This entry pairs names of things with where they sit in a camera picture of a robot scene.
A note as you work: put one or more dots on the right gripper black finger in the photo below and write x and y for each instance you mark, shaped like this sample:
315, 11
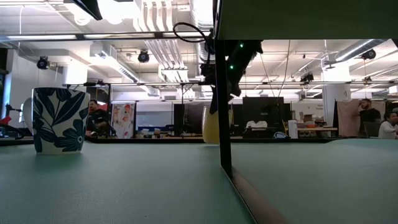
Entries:
214, 101

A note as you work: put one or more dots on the blue floral white mug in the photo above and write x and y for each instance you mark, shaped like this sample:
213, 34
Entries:
59, 121

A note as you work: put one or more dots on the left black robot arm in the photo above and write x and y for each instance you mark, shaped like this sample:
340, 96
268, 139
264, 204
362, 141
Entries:
88, 7

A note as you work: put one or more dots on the black ceiling lamp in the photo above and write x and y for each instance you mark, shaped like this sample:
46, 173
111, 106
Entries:
307, 76
43, 63
143, 56
368, 54

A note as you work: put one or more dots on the blue and white bag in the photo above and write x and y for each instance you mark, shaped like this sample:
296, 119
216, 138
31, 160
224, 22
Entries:
280, 135

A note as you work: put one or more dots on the white cylinder roll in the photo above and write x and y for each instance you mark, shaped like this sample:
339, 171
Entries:
292, 129

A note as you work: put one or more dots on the colourful poster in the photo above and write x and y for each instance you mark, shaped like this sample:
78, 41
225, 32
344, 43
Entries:
122, 121

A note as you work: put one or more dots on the wooden workbench with clutter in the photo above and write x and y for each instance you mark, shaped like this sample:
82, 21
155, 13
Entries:
314, 128

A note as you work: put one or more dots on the person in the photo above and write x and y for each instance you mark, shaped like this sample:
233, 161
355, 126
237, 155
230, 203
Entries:
98, 118
388, 129
368, 115

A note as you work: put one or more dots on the green table mat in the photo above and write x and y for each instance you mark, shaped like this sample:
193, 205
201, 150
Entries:
124, 186

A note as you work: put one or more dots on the pink cloth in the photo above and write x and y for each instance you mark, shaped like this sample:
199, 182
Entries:
346, 118

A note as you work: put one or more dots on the grey office chair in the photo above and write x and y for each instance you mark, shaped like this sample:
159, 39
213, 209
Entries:
371, 131

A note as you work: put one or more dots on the red and black machine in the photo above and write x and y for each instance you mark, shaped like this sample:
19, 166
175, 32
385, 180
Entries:
6, 119

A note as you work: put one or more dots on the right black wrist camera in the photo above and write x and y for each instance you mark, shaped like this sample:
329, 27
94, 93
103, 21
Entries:
207, 74

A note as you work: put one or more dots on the grey ribbed duct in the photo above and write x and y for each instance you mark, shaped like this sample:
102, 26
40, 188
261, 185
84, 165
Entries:
203, 12

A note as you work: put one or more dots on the black ceiling rail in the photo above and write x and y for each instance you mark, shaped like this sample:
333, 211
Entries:
155, 84

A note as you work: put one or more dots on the black table frame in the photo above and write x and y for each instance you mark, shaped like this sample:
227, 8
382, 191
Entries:
155, 140

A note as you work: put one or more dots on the black overhead frame bar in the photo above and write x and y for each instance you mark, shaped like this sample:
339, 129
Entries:
158, 34

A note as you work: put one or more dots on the white air duct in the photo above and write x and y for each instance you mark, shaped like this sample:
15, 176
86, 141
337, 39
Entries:
109, 60

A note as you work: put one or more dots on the grey round duct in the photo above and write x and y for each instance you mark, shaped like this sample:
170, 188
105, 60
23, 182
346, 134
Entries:
357, 49

